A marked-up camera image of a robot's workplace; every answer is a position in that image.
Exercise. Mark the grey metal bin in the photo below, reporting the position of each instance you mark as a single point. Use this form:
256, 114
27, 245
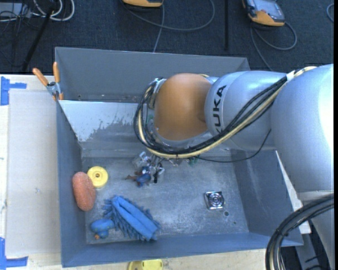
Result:
180, 207

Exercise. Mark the blue toy animal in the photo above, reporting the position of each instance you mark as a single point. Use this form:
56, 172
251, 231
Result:
101, 227

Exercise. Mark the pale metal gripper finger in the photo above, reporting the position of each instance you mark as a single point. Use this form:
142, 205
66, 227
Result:
142, 158
159, 171

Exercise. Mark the yellow round disc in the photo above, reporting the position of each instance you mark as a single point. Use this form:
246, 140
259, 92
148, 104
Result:
97, 176

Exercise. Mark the blue fringed duster cloth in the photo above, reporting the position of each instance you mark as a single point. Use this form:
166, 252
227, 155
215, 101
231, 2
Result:
132, 218

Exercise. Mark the small blue toy figure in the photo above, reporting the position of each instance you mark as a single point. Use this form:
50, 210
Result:
143, 177

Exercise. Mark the shiny square metal piece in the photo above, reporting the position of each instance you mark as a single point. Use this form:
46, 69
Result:
214, 200

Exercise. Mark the orange oval sponge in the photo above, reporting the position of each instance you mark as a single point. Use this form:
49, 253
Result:
83, 190

